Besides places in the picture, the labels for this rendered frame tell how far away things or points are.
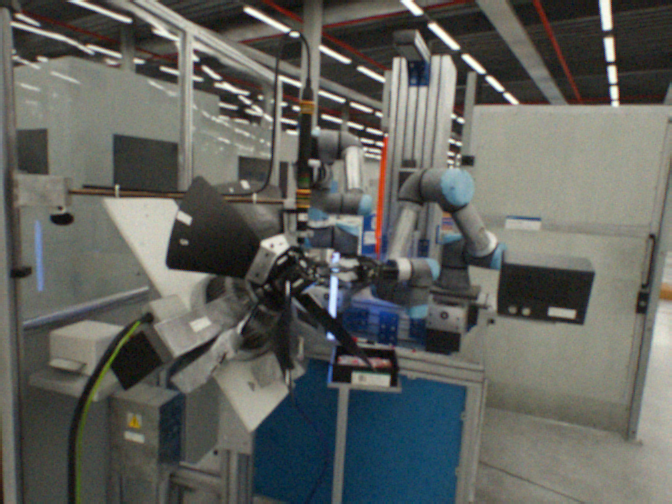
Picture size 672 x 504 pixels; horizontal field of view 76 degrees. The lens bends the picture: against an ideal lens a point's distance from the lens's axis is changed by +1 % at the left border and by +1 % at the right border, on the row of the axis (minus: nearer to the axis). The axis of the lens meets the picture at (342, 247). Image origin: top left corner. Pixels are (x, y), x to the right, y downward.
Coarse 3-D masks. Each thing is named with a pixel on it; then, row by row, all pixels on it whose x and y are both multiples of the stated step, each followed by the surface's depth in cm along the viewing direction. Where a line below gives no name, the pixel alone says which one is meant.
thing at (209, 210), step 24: (192, 192) 94; (216, 192) 99; (192, 216) 93; (216, 216) 97; (240, 216) 103; (168, 240) 88; (192, 240) 92; (216, 240) 97; (240, 240) 102; (168, 264) 88; (192, 264) 93; (216, 264) 98; (240, 264) 103
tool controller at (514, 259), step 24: (504, 264) 135; (528, 264) 133; (552, 264) 133; (576, 264) 133; (504, 288) 138; (528, 288) 135; (552, 288) 133; (576, 288) 131; (504, 312) 141; (528, 312) 136; (552, 312) 136; (576, 312) 134
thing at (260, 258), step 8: (264, 248) 108; (256, 256) 107; (264, 256) 109; (272, 256) 111; (256, 264) 107; (272, 264) 111; (248, 272) 106; (256, 272) 108; (264, 272) 110; (256, 280) 108; (264, 280) 110
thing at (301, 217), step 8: (304, 88) 116; (312, 88) 117; (304, 96) 116; (312, 96) 117; (296, 208) 121; (304, 208) 120; (296, 216) 121; (304, 216) 121; (296, 224) 122; (304, 224) 121; (296, 240) 123
